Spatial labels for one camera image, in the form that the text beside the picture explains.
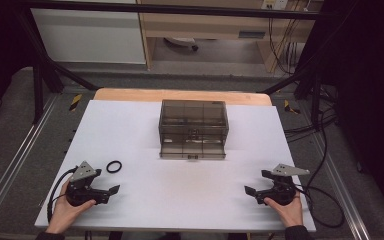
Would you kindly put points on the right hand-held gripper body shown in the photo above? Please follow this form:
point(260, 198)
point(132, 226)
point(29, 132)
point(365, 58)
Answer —
point(281, 193)

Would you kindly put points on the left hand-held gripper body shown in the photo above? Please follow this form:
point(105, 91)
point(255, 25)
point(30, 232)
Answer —
point(80, 191)

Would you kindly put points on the person's right hand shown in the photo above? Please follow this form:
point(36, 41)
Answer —
point(291, 213)

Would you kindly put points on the person's left hand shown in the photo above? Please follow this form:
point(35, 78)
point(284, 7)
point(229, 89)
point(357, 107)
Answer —
point(61, 213)

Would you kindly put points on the yellow black floor tape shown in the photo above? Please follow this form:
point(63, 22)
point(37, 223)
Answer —
point(290, 107)
point(75, 102)

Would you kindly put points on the smoky transparent drawer box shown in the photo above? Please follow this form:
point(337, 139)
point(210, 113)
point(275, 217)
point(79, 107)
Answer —
point(193, 116)

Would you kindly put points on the white cabinet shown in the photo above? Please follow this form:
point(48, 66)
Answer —
point(86, 36)

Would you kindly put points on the office chair base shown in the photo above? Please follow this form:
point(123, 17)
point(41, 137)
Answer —
point(181, 41)

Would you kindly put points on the light wooden desk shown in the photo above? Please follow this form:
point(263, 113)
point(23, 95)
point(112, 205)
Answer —
point(213, 26)

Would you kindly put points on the aluminium floor rail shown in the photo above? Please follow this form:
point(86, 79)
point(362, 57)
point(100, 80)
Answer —
point(343, 186)
point(20, 150)

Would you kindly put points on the white wall socket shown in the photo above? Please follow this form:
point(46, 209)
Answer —
point(275, 4)

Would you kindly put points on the black metal frame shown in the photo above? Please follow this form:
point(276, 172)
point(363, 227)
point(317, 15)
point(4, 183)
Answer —
point(166, 8)

